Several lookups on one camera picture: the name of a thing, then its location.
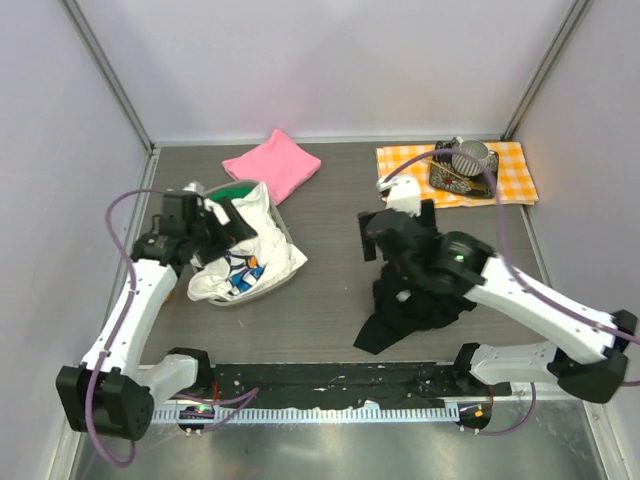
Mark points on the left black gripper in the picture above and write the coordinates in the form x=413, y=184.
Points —
x=220, y=226

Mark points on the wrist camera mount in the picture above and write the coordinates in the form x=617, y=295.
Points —
x=195, y=187
x=401, y=193

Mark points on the green t shirt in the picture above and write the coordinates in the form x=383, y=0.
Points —
x=232, y=191

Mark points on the pink folded towel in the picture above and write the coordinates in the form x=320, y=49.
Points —
x=279, y=163

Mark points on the grey striped ceramic cup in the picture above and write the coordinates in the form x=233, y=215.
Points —
x=471, y=158

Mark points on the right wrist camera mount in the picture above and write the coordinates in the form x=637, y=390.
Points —
x=401, y=193

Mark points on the black floral square plate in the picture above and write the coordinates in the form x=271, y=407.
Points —
x=446, y=157

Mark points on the orange checkered cloth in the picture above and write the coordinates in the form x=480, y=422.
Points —
x=515, y=183

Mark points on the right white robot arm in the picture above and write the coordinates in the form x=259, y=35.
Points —
x=583, y=351

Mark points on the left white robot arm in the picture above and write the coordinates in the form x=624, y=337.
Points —
x=106, y=393

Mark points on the white slotted cable duct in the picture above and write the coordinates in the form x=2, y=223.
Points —
x=191, y=414

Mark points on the gold chopstick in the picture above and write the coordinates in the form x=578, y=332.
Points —
x=443, y=176

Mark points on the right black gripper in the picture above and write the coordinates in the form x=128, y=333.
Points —
x=396, y=230

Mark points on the grey laundry basket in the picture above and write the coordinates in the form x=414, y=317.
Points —
x=270, y=290

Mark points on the white printed t shirt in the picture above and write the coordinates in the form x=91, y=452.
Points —
x=260, y=235

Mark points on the black t shirt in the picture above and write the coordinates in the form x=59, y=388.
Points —
x=413, y=294

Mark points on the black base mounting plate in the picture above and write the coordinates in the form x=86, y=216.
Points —
x=392, y=385

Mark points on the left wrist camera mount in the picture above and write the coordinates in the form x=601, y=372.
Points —
x=195, y=187

